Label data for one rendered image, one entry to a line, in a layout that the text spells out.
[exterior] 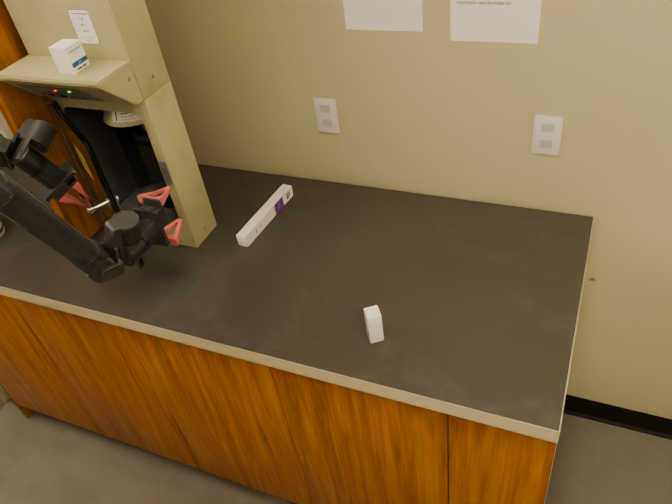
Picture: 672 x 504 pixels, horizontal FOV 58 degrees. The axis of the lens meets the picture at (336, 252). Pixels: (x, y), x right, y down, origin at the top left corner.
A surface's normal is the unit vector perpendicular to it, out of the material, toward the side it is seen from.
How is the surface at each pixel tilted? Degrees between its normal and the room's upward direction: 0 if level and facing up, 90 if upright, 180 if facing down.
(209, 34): 90
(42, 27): 90
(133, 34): 90
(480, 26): 90
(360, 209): 0
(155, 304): 0
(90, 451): 0
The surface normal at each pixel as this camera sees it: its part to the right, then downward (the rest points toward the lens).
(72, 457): -0.12, -0.75
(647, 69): -0.38, 0.64
